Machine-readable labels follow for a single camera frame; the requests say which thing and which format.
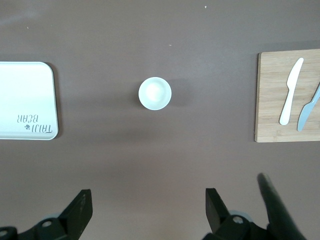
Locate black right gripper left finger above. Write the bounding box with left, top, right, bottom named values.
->
left=0, top=189, right=94, bottom=240

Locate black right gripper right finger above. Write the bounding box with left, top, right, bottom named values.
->
left=202, top=187, right=271, bottom=240

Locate white plastic cup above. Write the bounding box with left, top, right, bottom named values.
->
left=138, top=76, right=173, bottom=111

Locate cream tray with bear print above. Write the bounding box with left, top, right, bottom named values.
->
left=0, top=61, right=59, bottom=141

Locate wooden cutting board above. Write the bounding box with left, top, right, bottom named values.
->
left=254, top=48, right=320, bottom=143

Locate grey plastic knife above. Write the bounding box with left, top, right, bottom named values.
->
left=296, top=83, right=320, bottom=133

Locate white plastic knife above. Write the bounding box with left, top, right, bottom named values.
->
left=278, top=57, right=305, bottom=126

